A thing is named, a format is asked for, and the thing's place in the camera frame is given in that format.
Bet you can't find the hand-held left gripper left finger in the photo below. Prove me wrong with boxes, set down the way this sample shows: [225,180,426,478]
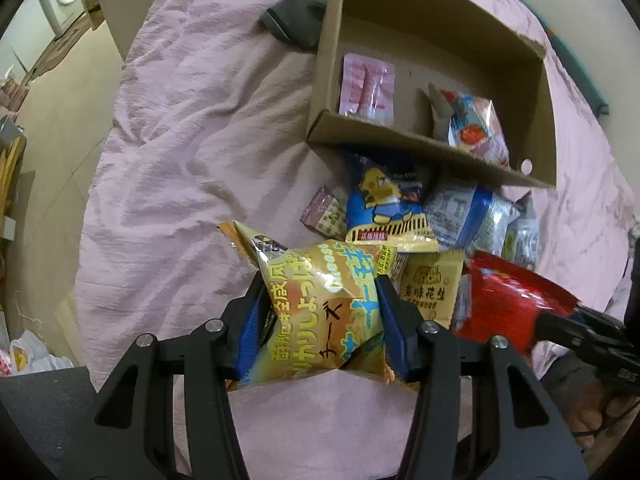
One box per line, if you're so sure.
[91,272,273,480]

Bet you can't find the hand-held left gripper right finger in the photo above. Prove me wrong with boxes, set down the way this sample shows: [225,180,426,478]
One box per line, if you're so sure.
[374,275,588,480]

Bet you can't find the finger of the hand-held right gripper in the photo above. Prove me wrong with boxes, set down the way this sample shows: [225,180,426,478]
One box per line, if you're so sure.
[532,310,626,361]
[572,304,633,333]

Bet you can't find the yellow peanut packet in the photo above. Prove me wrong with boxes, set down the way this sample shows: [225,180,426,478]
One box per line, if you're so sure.
[397,250,466,331]

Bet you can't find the yellow chip bag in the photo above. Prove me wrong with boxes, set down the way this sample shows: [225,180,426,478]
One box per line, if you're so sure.
[217,220,401,392]

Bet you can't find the red snack bag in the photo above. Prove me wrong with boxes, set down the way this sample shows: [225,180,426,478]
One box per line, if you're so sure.
[450,250,583,358]

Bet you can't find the blue bear snack bag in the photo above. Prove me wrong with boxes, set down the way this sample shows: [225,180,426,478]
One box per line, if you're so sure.
[341,150,440,253]

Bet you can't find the cardboard box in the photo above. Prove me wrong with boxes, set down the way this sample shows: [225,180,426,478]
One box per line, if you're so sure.
[305,0,558,190]

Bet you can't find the person's right hand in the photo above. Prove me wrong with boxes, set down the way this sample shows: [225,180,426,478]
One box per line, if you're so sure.
[542,352,638,453]

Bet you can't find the small silver packet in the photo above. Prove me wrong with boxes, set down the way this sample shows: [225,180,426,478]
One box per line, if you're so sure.
[502,195,541,271]

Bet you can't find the small pink wafer packet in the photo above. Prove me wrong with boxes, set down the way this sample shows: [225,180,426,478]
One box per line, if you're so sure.
[300,185,348,241]

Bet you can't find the clear blue white packet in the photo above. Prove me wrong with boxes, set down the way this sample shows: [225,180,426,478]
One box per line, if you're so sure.
[425,177,523,256]

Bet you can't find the pink bedsheet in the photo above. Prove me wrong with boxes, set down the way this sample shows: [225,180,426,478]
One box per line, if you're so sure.
[72,0,640,480]

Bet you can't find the clear packet with orange print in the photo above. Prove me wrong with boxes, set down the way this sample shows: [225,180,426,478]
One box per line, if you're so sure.
[427,82,511,170]

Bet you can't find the white plastic bags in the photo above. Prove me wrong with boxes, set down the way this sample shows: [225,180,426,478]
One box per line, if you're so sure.
[0,330,76,376]

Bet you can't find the dark grey fabric surface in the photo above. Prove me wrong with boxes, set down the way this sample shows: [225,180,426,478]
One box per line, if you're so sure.
[0,366,121,480]

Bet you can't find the flat pink snack packet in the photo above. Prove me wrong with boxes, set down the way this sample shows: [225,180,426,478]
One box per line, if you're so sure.
[338,53,397,122]

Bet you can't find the dark grey garment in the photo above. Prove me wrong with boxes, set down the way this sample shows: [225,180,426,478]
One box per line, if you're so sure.
[259,0,328,51]

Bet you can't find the beige cabinet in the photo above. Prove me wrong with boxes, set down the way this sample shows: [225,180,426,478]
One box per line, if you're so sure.
[95,0,167,61]

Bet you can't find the patterned floor rug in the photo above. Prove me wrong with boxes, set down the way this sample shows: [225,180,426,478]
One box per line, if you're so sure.
[25,7,96,81]

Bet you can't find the small brown box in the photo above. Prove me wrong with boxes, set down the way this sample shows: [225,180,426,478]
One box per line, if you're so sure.
[80,0,106,31]

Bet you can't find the white floor cabinets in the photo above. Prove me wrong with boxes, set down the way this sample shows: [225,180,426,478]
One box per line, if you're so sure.
[0,0,56,81]

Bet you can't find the wooden frame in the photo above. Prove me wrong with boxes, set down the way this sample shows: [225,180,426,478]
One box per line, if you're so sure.
[0,115,28,241]

